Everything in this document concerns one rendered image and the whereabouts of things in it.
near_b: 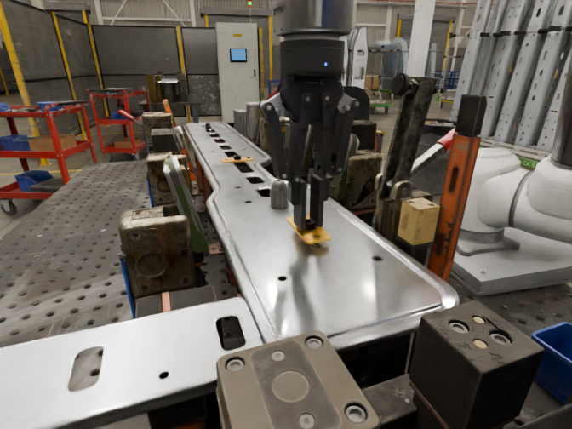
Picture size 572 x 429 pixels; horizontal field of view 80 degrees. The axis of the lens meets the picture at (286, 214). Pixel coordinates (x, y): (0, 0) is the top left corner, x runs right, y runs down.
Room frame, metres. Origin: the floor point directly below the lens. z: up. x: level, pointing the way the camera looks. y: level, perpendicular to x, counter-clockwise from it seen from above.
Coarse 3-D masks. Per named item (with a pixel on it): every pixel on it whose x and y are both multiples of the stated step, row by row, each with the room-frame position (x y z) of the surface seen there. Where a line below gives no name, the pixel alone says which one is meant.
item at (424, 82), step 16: (400, 80) 0.48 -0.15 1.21; (416, 80) 0.50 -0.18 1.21; (432, 80) 0.48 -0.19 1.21; (416, 96) 0.48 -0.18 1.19; (400, 112) 0.50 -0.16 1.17; (416, 112) 0.48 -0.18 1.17; (400, 128) 0.50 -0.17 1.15; (416, 128) 0.48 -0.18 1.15; (400, 144) 0.50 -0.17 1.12; (416, 144) 0.48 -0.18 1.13; (400, 160) 0.48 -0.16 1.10; (384, 176) 0.50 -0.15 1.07; (400, 176) 0.47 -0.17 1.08; (384, 192) 0.50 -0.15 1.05
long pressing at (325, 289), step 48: (192, 144) 1.09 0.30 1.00; (240, 144) 1.08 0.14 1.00; (240, 192) 0.63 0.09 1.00; (240, 240) 0.43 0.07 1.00; (288, 240) 0.43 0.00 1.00; (336, 240) 0.43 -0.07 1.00; (384, 240) 0.42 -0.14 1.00; (240, 288) 0.32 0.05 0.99; (288, 288) 0.32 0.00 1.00; (336, 288) 0.32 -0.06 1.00; (384, 288) 0.32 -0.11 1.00; (432, 288) 0.32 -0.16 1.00; (288, 336) 0.24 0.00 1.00; (336, 336) 0.24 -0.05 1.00; (384, 336) 0.25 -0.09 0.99
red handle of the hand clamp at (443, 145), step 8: (448, 136) 0.52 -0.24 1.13; (440, 144) 0.51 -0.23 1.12; (448, 144) 0.51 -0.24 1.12; (432, 152) 0.50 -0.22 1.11; (440, 152) 0.51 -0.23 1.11; (416, 160) 0.51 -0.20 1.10; (424, 160) 0.50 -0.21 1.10; (432, 160) 0.50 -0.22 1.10; (416, 168) 0.49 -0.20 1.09; (424, 168) 0.50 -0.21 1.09
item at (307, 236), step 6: (306, 216) 0.48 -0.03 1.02; (306, 222) 0.45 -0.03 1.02; (312, 222) 0.44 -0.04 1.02; (294, 228) 0.44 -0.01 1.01; (306, 228) 0.43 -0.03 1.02; (312, 228) 0.43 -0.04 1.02; (318, 228) 0.44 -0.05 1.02; (300, 234) 0.42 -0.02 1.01; (306, 234) 0.42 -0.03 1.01; (312, 234) 0.42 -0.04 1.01; (318, 234) 0.42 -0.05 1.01; (324, 234) 0.42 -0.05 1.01; (306, 240) 0.40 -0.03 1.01; (312, 240) 0.40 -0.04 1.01; (318, 240) 0.40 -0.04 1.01; (324, 240) 0.40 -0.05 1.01
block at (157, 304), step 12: (204, 288) 0.34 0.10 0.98; (144, 300) 0.32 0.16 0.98; (156, 300) 0.32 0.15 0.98; (168, 300) 0.32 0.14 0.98; (180, 300) 0.32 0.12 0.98; (192, 300) 0.32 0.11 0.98; (204, 300) 0.32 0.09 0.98; (144, 312) 0.30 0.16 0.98; (156, 312) 0.30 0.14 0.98; (216, 324) 0.29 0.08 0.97; (216, 396) 0.29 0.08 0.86; (216, 408) 0.29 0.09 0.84; (204, 420) 0.29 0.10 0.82; (216, 420) 0.29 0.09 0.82
